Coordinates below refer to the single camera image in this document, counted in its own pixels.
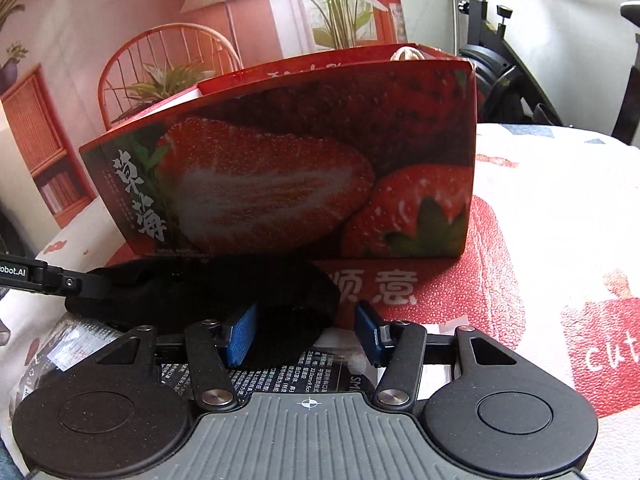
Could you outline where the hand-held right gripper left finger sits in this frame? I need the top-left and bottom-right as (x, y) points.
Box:
(94, 302), (261, 411)

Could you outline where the black exercise bike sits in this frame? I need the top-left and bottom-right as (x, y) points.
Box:
(449, 0), (640, 150)

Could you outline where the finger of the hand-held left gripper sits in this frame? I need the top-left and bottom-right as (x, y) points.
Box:
(46, 265), (146, 303)

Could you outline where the clear packet with black label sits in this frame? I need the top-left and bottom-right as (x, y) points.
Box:
(20, 310), (453, 397)

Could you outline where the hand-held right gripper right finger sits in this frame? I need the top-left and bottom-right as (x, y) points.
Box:
(354, 301), (519, 408)

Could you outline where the wall poster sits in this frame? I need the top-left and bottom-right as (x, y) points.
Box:
(0, 0), (402, 243)

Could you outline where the black cloth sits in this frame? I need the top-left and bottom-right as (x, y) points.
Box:
(64, 255), (342, 367)

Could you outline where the red strawberry print box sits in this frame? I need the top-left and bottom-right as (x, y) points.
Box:
(78, 42), (527, 361)

